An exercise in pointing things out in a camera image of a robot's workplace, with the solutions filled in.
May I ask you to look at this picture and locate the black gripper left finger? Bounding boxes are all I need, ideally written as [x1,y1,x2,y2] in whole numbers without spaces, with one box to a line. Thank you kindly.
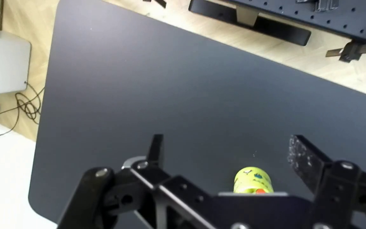
[58,134,235,229]

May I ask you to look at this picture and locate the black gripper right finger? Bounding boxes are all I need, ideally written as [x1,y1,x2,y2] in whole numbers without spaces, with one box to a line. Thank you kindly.
[288,134,366,229]

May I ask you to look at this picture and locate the yellow mug with print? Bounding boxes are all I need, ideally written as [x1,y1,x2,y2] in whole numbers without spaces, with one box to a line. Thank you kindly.
[233,165,275,196]

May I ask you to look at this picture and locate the black clamp with metal tab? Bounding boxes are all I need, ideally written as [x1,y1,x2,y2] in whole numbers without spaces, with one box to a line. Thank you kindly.
[326,38,366,64]

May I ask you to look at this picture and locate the white printer box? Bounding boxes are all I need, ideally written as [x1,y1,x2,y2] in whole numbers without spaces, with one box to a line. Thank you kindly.
[0,28,33,98]

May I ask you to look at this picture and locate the black flat base bar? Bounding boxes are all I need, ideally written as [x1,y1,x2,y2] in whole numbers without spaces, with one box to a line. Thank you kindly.
[188,0,313,47]

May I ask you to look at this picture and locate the black perforated breadboard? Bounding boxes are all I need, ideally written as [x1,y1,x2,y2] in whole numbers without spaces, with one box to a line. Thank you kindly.
[233,0,366,43]

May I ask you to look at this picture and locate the black floor power cable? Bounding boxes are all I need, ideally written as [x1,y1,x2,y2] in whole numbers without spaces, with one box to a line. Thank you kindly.
[0,81,47,144]

